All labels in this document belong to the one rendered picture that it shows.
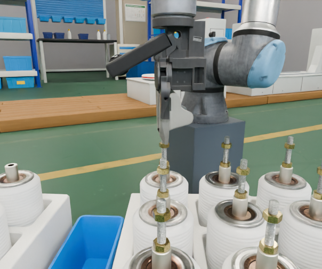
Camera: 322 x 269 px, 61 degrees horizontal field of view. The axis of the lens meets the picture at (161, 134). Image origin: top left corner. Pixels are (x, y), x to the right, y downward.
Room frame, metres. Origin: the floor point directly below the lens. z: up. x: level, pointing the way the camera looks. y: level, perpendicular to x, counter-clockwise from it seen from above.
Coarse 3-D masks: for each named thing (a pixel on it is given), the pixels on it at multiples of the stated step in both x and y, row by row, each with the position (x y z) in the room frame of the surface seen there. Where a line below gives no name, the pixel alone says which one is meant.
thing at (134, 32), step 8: (128, 0) 6.59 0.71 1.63; (136, 0) 6.67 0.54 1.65; (128, 24) 6.58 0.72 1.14; (136, 24) 6.67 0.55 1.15; (144, 24) 6.76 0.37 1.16; (128, 32) 6.58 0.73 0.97; (136, 32) 6.66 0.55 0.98; (144, 32) 6.76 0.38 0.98; (128, 40) 6.57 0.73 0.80; (136, 40) 6.66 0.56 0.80; (144, 40) 6.75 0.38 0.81
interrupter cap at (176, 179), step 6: (150, 174) 0.51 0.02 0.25; (156, 174) 0.51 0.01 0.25; (174, 174) 0.51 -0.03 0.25; (150, 180) 0.48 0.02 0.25; (156, 180) 0.49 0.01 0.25; (174, 180) 0.48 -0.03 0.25; (180, 180) 0.48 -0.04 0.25; (156, 186) 0.46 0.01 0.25; (168, 186) 0.46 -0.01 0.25; (174, 186) 0.46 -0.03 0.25
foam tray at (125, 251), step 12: (132, 204) 0.52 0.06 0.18; (192, 204) 0.52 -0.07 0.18; (132, 216) 0.48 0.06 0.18; (132, 228) 0.44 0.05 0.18; (204, 228) 0.44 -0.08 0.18; (276, 228) 0.44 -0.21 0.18; (120, 240) 0.40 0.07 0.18; (132, 240) 0.40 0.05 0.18; (204, 240) 0.42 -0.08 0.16; (276, 240) 0.42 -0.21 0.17; (120, 252) 0.37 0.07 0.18; (132, 252) 0.38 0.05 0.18; (192, 252) 0.39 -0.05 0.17; (204, 252) 0.37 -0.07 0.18; (120, 264) 0.35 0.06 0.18; (204, 264) 0.35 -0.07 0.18
